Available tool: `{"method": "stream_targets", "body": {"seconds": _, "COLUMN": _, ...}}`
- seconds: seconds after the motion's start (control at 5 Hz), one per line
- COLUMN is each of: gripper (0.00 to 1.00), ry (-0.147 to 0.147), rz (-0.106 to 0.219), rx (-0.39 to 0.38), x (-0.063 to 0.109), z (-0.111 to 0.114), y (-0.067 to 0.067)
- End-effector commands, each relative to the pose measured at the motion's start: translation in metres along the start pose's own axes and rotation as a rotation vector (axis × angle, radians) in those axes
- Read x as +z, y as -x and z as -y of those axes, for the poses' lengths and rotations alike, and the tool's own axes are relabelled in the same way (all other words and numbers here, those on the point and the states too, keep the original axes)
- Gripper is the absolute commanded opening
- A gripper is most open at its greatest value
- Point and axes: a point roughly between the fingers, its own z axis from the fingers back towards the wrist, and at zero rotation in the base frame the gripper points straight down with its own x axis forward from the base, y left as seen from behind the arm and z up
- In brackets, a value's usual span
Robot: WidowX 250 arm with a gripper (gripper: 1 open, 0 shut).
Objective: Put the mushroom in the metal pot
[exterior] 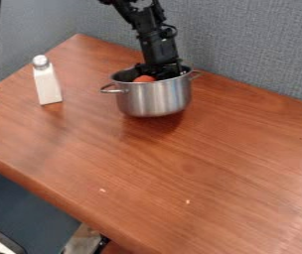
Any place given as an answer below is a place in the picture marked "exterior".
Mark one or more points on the metal table leg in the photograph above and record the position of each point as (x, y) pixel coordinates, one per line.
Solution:
(87, 241)

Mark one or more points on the metal pot with handles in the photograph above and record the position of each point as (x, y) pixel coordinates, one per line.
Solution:
(151, 99)

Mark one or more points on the white salt shaker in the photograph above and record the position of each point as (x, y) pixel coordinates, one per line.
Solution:
(47, 82)

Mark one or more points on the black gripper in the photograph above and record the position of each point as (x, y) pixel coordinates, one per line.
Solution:
(156, 40)

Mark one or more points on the red and white toy mushroom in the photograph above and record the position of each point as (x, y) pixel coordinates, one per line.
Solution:
(144, 78)

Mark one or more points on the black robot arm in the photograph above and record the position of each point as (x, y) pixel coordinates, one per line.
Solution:
(151, 15)

